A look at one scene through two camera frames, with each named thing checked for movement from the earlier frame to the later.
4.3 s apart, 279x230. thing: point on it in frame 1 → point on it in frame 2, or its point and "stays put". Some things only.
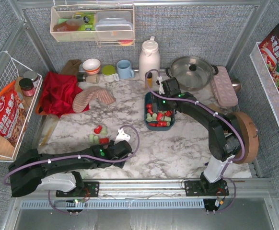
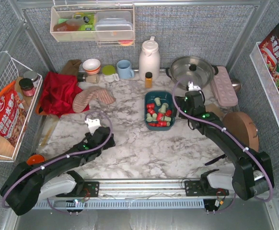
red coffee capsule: (150, 110) stays put
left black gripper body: (115, 145) → (106, 138)
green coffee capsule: (167, 119) stays put
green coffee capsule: (149, 119) stays put
